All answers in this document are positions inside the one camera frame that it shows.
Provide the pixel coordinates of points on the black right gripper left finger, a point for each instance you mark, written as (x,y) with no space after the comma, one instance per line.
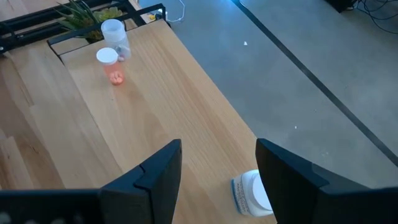
(149,193)

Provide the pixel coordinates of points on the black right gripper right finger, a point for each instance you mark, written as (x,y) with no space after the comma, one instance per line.
(295,193)

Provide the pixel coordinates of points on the white Melatonin supplement bottle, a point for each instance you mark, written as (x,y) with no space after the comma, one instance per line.
(248,193)

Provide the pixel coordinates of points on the orange pill bottle white cap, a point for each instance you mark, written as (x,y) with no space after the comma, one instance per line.
(107,56)

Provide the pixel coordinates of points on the clear pill bottle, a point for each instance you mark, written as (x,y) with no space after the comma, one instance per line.
(113,31)

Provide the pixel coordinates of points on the wooden shelf black metal legs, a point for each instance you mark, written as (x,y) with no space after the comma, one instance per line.
(161,93)

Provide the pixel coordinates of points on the yellow power plug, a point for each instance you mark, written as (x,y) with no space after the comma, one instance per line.
(152,17)

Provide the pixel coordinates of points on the potted green succulent plant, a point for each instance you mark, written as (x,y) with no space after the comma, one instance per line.
(77,17)

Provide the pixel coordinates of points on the black floor box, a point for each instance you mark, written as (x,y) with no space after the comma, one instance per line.
(339,3)

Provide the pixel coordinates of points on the black aluminium table frame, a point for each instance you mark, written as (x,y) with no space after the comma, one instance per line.
(12,35)

